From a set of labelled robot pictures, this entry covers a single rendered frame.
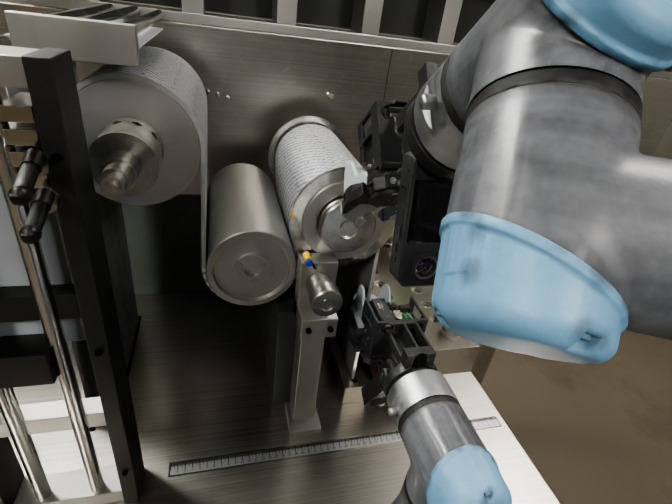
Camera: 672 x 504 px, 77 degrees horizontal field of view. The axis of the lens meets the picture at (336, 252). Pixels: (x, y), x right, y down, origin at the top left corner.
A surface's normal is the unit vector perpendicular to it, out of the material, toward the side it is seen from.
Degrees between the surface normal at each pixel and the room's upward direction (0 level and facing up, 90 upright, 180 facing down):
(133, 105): 90
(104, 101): 90
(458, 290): 67
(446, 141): 120
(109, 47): 90
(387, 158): 50
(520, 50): 57
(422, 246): 81
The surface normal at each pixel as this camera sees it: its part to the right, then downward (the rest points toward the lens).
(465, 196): -0.90, -0.32
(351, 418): 0.12, -0.86
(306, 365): 0.24, 0.51
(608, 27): -0.56, 0.76
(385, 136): 0.26, -0.16
